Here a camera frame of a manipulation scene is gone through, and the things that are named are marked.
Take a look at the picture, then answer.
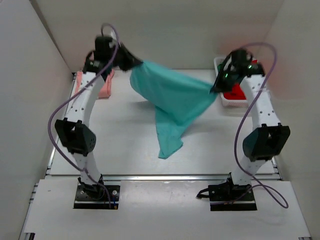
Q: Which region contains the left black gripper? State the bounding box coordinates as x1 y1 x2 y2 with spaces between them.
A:
110 41 144 71

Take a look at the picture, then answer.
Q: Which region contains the teal t-shirt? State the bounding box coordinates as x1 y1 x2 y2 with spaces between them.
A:
129 61 217 159

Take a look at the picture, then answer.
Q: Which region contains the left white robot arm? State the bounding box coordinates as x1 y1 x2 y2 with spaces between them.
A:
54 44 142 202

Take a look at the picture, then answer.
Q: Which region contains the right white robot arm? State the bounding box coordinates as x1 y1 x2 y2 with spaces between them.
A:
196 54 291 207

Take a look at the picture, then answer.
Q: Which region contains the green t-shirt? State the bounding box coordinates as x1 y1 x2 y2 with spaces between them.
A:
217 62 226 73

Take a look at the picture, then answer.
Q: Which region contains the white plastic basket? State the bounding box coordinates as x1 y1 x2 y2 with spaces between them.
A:
213 56 248 108

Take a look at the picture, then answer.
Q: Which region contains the red t-shirt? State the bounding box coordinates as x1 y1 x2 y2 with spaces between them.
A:
216 55 257 101

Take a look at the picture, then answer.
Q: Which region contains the folded pink t-shirt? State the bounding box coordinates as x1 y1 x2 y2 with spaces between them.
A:
74 69 115 99

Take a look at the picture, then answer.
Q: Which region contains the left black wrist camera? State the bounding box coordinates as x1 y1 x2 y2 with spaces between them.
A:
93 35 114 62

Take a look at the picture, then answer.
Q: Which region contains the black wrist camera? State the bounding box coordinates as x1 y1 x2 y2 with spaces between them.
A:
93 35 114 62
230 48 253 68

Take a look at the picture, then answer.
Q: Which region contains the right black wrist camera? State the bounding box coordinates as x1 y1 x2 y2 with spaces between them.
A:
230 48 253 68

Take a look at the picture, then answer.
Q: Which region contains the aluminium table rail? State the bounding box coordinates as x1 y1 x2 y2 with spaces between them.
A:
44 172 281 181

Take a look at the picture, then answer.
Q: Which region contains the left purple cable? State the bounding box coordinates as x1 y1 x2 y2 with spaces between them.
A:
48 23 121 210

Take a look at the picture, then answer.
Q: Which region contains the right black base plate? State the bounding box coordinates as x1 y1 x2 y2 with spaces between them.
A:
208 182 257 212

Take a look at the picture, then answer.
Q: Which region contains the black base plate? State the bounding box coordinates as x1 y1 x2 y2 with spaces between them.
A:
73 183 121 210
208 182 257 212

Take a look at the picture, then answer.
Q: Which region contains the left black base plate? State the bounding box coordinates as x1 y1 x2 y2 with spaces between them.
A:
73 183 121 210

